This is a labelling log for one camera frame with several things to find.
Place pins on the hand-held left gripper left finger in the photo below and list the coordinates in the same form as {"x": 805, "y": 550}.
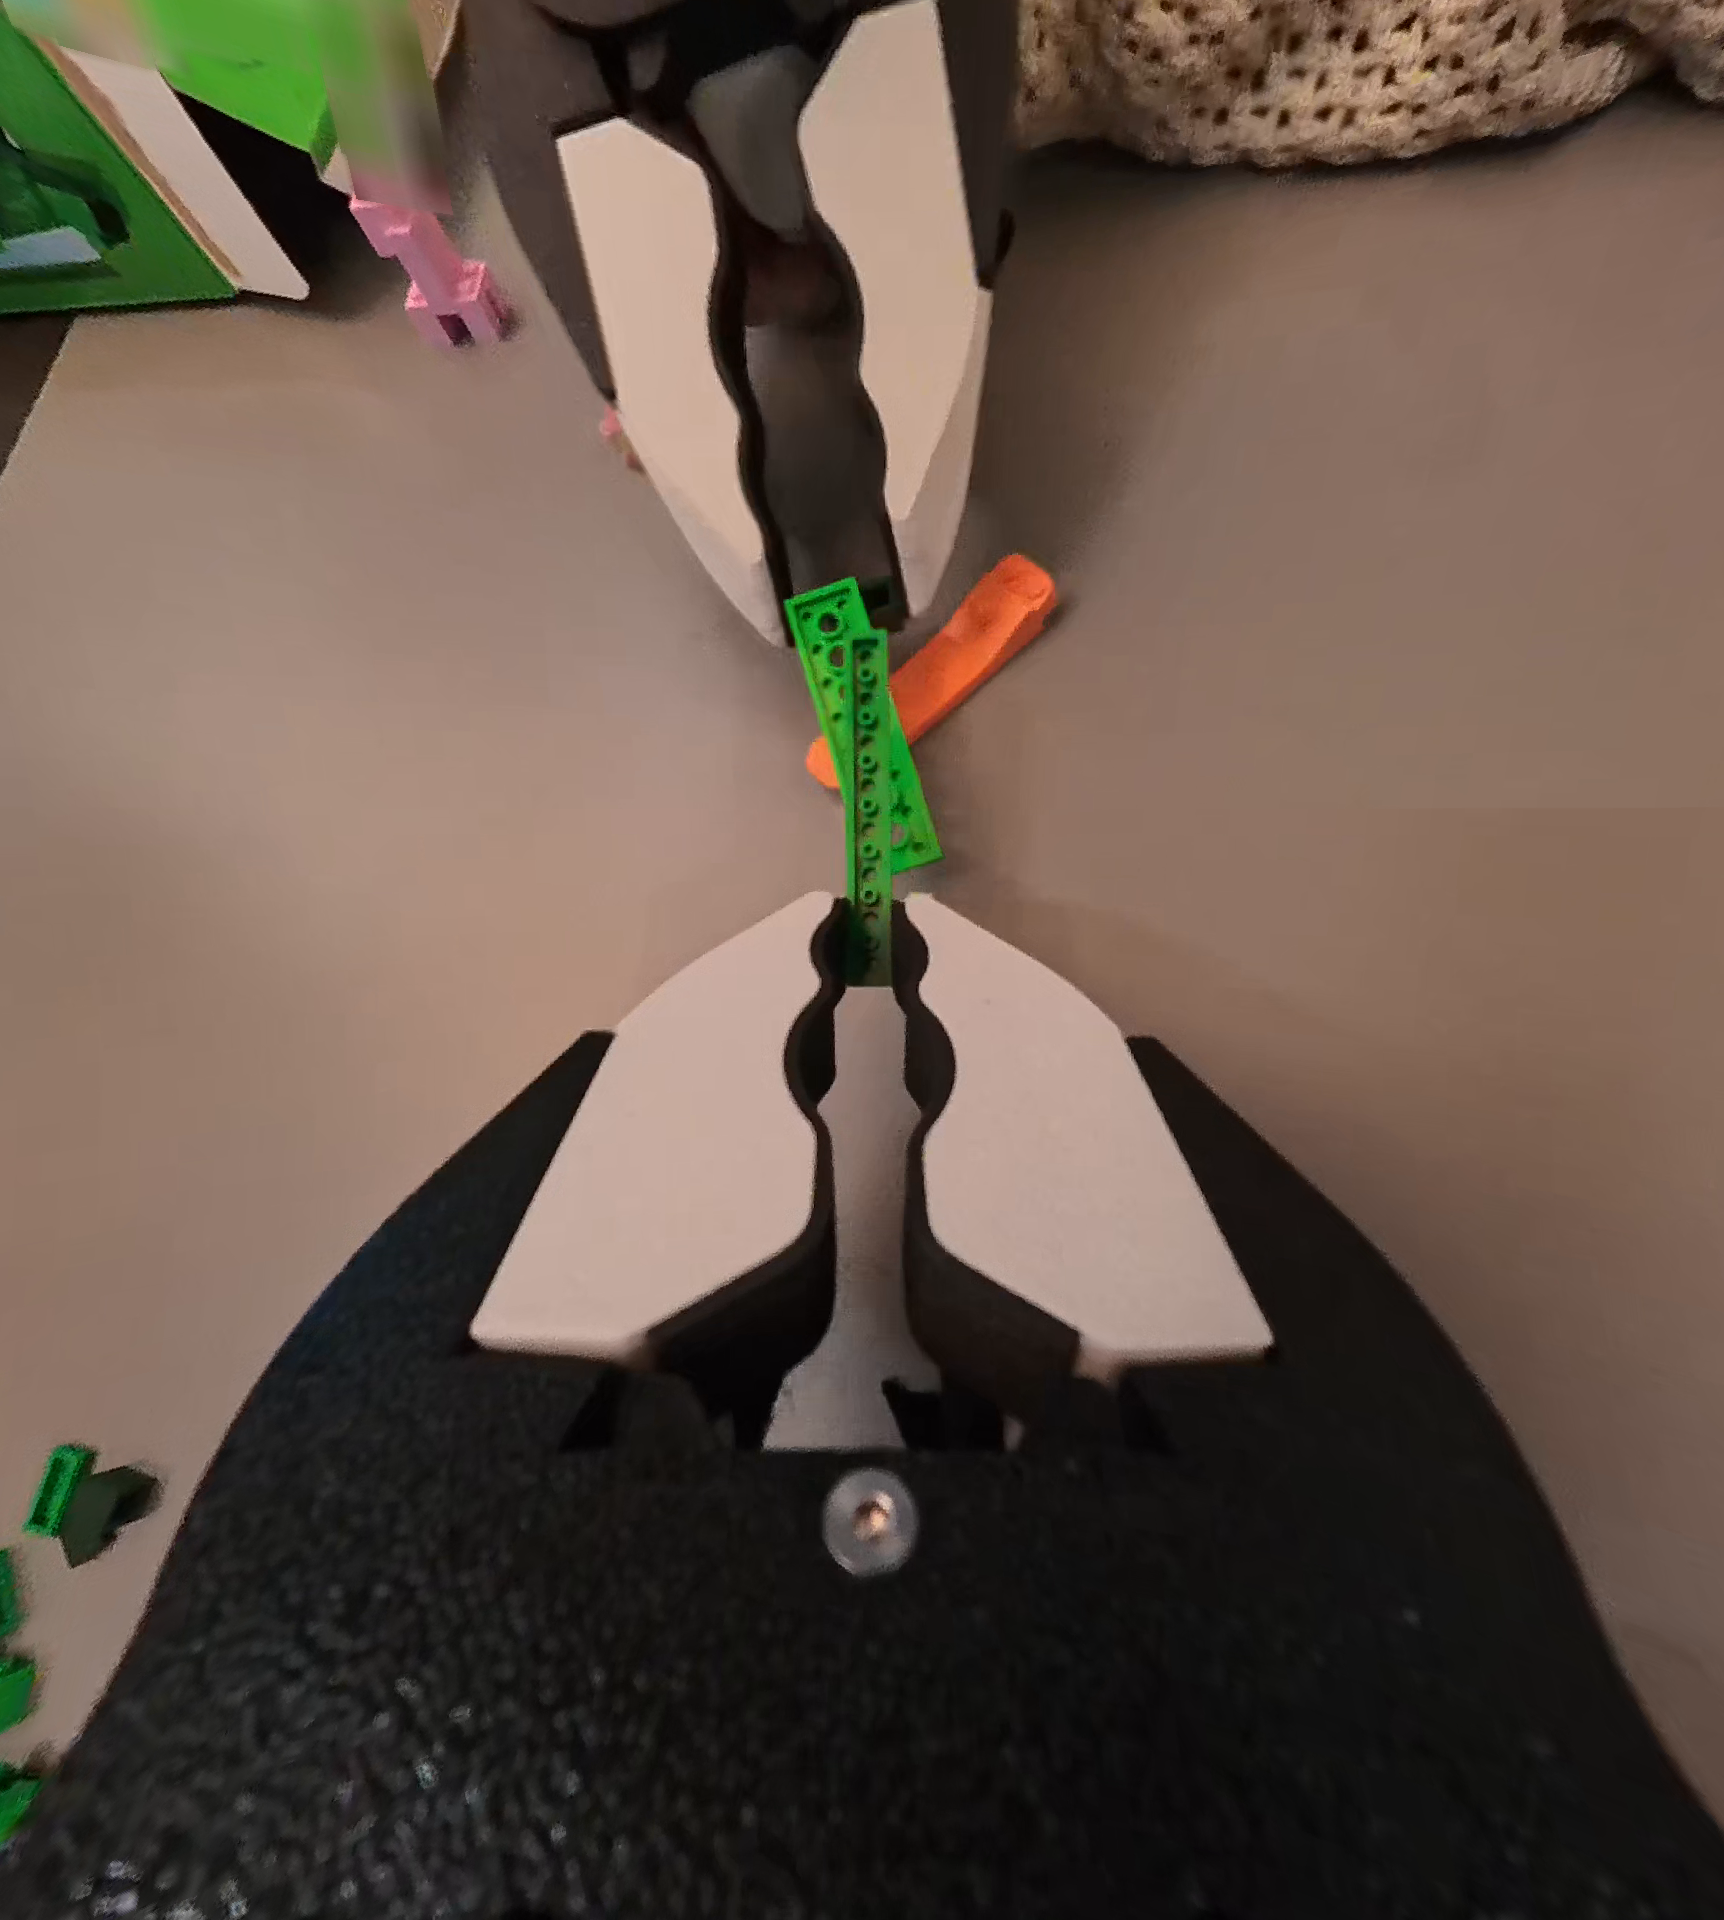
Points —
{"x": 665, "y": 1169}

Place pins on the green cardboard lego box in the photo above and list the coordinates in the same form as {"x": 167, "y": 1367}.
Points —
{"x": 156, "y": 257}

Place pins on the wide green lego plate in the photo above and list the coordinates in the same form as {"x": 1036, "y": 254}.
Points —
{"x": 823, "y": 668}

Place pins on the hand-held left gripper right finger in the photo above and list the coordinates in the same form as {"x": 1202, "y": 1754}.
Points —
{"x": 1070, "y": 1185}

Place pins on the narrow green lego plate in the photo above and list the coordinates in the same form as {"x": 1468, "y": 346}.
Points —
{"x": 864, "y": 899}

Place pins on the orange brick separator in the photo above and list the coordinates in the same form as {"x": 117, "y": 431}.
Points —
{"x": 991, "y": 631}

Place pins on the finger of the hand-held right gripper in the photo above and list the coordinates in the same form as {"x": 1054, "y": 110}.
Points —
{"x": 652, "y": 300}
{"x": 914, "y": 300}

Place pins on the pink lego pig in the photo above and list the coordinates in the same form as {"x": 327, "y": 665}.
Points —
{"x": 440, "y": 285}

